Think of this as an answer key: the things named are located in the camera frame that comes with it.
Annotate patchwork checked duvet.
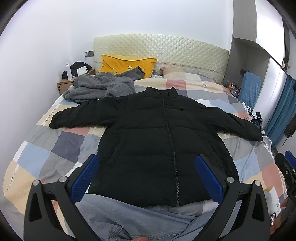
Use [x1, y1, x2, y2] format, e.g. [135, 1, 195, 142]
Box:
[1, 72, 287, 238]

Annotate grey fleece garment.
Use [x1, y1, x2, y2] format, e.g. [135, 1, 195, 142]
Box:
[62, 67, 145, 103]

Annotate blue curtain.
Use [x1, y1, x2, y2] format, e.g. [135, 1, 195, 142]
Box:
[265, 75, 295, 148]

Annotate wooden nightstand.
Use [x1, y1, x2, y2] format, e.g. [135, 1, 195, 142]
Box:
[57, 69, 96, 95]

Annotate yellow pillow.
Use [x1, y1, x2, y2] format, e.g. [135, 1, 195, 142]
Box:
[99, 54, 157, 78]

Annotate bottles on side shelf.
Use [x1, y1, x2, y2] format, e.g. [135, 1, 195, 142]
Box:
[227, 81, 241, 98]

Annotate black bag on nightstand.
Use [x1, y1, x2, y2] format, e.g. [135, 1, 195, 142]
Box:
[70, 61, 92, 76]

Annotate white plastic bottle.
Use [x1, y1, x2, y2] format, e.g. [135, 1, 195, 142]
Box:
[66, 63, 72, 80]

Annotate black puffer jacket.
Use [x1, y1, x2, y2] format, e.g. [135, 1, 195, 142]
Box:
[49, 87, 262, 207]

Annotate wall power socket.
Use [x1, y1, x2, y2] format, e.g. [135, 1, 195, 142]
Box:
[84, 50, 94, 58]

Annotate person's blue jeans leg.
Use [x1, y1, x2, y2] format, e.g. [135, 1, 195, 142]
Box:
[76, 194, 218, 240]

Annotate black tripod stand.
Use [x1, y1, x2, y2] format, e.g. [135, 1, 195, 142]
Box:
[251, 112, 265, 135]

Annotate cream quilted headboard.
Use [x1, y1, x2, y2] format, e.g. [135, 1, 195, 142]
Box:
[93, 34, 229, 83]

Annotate pink patterned pillow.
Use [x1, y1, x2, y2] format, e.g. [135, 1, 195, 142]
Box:
[160, 67, 186, 76]

